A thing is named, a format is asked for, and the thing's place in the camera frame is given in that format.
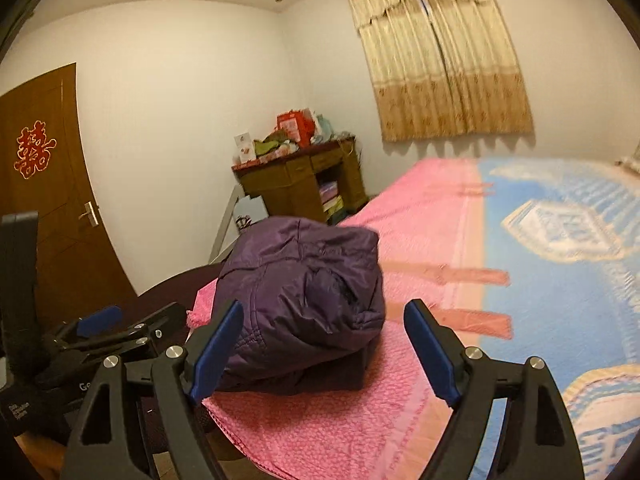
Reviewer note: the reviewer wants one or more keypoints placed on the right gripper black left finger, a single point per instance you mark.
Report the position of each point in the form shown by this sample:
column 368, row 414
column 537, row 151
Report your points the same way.
column 109, row 440

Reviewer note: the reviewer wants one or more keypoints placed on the white greeting card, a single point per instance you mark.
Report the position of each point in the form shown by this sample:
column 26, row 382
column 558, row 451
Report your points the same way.
column 246, row 148

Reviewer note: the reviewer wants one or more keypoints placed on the grey folded frame against wall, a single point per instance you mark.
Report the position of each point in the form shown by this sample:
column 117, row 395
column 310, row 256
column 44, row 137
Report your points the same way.
column 227, row 233

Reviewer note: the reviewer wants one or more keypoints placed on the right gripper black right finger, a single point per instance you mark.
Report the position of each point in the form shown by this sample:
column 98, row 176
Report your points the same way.
column 536, row 440

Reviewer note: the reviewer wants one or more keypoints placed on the brown wooden door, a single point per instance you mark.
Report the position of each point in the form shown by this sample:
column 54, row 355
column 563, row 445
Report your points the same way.
column 78, row 272

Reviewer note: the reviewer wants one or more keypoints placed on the white printed paper bag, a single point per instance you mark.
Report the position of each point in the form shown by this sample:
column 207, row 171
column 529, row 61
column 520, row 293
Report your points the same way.
column 248, row 211

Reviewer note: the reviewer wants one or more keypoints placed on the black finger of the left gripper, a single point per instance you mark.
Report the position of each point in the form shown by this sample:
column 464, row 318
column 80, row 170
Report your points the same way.
column 99, row 322

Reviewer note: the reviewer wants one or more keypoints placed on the beige patterned window curtain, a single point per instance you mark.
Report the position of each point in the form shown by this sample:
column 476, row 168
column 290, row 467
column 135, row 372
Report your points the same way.
column 442, row 68

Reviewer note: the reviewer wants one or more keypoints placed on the red double happiness sticker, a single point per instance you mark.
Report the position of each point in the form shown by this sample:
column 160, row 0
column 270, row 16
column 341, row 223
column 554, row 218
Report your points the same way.
column 34, row 150

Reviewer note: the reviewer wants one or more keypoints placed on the pink and blue bedspread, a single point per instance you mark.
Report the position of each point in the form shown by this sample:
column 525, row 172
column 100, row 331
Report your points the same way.
column 520, row 257

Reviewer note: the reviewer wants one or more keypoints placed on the red gift bag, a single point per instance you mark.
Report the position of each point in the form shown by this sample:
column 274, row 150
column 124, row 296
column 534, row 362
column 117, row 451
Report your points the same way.
column 298, row 125

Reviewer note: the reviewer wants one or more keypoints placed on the stacked books in desk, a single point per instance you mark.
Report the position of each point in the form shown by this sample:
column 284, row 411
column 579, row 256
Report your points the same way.
column 331, row 200

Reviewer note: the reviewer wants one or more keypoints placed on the brown wooden desk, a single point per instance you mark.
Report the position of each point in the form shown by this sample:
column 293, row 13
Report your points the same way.
column 290, row 186

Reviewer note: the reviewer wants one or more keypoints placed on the dark purple quilted jacket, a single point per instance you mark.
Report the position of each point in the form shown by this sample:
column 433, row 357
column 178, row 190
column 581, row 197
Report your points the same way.
column 313, row 306

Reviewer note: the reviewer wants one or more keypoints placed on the metal door handle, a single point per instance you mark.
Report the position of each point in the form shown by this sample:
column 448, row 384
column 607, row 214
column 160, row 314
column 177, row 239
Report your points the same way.
column 90, row 214

